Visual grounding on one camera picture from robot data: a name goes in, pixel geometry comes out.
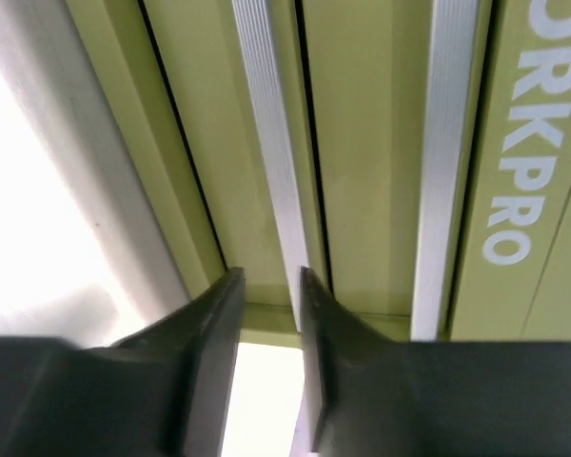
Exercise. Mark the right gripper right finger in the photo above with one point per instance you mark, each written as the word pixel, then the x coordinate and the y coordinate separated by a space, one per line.
pixel 368 395

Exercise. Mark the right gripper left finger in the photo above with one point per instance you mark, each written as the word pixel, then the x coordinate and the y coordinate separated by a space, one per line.
pixel 162 391

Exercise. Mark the green metal drawer toolbox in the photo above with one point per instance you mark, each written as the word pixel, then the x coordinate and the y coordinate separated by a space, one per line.
pixel 415 154

